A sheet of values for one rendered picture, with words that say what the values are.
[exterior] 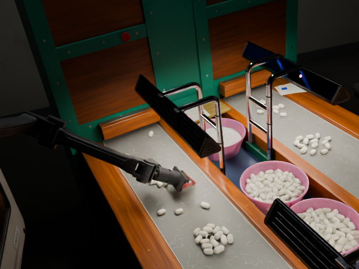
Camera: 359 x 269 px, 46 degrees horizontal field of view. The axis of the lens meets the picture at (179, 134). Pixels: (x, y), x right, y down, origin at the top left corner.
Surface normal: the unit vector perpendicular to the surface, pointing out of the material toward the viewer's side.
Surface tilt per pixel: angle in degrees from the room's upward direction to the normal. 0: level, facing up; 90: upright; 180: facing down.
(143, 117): 90
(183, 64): 90
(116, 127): 90
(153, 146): 0
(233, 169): 0
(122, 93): 90
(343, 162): 0
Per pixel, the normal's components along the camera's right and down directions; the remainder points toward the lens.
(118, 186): -0.13, -0.83
